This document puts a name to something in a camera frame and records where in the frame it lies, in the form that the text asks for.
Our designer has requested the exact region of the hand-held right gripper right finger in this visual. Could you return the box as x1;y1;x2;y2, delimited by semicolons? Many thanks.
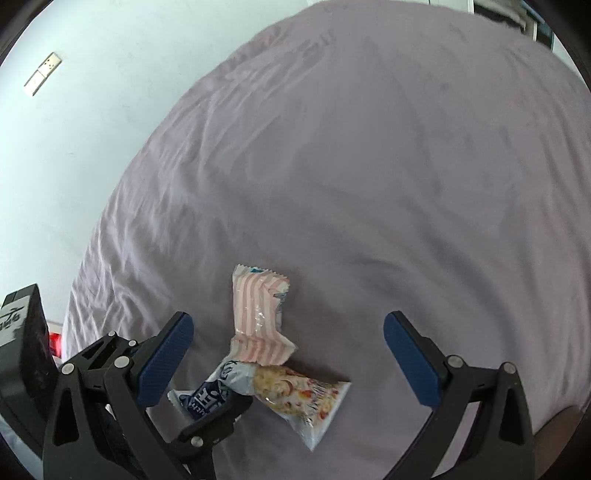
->
384;311;539;480

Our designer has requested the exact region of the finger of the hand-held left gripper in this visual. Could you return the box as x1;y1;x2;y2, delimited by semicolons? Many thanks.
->
171;392;254;480

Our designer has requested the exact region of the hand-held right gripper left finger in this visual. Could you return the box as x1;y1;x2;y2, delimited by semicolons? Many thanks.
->
41;311;194;480

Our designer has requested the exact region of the blue white cereal print packet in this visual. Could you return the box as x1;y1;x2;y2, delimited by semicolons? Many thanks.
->
167;360;353;452

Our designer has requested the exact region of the pink striped snack packet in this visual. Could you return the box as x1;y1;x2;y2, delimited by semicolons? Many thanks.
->
229;264;297;366

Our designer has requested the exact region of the purple bed sheet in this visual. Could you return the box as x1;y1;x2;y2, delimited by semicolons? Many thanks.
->
60;0;591;480

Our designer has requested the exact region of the white open wardrobe shelf unit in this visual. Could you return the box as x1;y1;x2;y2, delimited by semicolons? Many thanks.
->
466;0;557;49

